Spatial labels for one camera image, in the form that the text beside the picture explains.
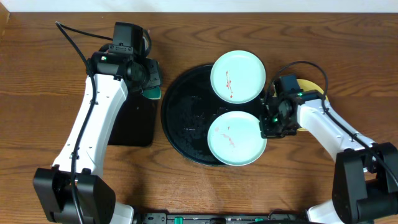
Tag green yellow sponge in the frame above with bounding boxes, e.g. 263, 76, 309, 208
142, 86, 162, 100

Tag yellow plate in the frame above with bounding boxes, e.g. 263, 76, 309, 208
272, 78, 330, 132

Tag light green stained plate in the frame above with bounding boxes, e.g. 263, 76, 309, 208
207, 111, 267, 166

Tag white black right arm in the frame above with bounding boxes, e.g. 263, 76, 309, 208
260, 90, 397, 223

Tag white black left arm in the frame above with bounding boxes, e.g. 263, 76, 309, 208
33, 52, 162, 223

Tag black rectangular tray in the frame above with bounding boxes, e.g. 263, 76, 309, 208
108, 95, 159, 147

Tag black round tray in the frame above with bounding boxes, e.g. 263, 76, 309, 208
160, 64, 262, 166

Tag mint green rear plate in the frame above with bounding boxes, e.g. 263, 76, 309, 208
210, 50, 266, 104

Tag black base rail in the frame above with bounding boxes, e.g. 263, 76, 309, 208
132, 213, 310, 224

